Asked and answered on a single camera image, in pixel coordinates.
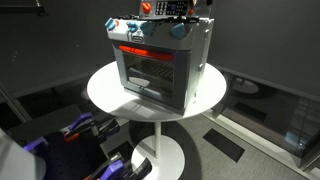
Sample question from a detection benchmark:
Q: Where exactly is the wire oven rack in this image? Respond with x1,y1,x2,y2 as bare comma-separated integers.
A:
128,59,175,84

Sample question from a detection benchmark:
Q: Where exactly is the grey toy stove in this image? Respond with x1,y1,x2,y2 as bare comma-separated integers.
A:
104,0,215,116

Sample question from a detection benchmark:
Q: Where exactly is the purple and black bar clamp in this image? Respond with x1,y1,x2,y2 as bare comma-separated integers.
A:
83,151,153,180
63,112,121,144

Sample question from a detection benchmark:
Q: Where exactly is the round white pedestal table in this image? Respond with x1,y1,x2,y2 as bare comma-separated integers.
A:
86,59,228,180

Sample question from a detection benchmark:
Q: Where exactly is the black keypad panel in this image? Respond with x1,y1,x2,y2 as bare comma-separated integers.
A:
154,0,190,17

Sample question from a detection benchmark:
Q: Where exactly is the black burner grate top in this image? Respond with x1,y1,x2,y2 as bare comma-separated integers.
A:
116,13,200,24

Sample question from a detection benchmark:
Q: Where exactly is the blue stove knob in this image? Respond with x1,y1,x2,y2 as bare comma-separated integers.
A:
170,22,187,41
104,17,117,31
126,20,141,34
140,21,156,37

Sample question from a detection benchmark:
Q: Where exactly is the large red dial knob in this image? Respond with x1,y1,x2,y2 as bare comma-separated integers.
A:
141,1,152,14

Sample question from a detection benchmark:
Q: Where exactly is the red oven door handle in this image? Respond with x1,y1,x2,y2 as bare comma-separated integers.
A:
118,45,175,62

